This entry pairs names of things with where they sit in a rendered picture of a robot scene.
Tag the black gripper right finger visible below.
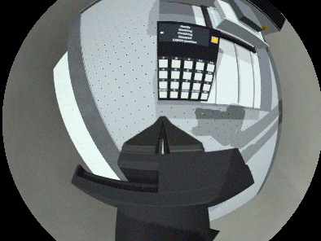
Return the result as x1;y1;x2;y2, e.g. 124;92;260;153
163;116;205;154

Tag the grey plate washer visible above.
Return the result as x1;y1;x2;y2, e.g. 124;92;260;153
157;0;286;112

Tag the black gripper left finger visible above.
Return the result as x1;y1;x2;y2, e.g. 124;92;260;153
121;116;163;154

